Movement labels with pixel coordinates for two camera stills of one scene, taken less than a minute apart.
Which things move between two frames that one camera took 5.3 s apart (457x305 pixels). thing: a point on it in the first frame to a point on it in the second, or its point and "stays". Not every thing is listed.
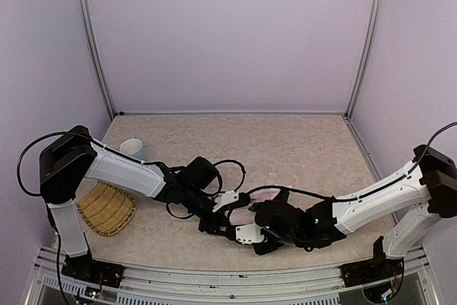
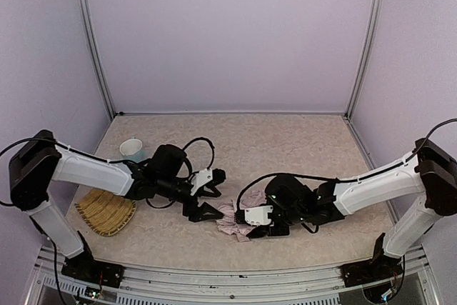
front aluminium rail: [235, 284] stays
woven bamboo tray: [106, 208] stays
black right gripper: [270, 220] to [271, 225]
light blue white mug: [133, 147] stays
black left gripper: [217, 222] to [195, 203]
